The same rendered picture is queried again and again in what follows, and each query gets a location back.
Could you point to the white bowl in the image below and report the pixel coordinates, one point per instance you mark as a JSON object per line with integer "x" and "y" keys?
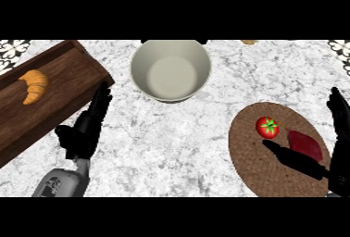
{"x": 170, "y": 72}

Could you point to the brown wooden cutting board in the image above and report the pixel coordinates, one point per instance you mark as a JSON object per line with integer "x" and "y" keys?
{"x": 60, "y": 89}

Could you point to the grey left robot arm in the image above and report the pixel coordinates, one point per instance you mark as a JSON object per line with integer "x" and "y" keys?
{"x": 64, "y": 183}

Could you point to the golden croissant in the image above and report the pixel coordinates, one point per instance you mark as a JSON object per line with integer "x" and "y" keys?
{"x": 36, "y": 84}

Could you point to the red tomato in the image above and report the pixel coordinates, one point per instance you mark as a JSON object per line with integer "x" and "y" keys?
{"x": 266, "y": 127}

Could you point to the brown round woven placemat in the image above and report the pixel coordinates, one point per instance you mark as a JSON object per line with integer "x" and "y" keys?
{"x": 255, "y": 160}

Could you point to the small tan object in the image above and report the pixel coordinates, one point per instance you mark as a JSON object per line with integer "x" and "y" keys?
{"x": 249, "y": 41}

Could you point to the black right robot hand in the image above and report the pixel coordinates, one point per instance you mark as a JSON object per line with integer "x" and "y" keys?
{"x": 340, "y": 154}

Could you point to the dark red sweet potato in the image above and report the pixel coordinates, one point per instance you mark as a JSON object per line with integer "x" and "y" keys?
{"x": 305, "y": 145}

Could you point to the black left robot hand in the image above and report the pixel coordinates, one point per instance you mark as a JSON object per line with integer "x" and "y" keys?
{"x": 85, "y": 132}

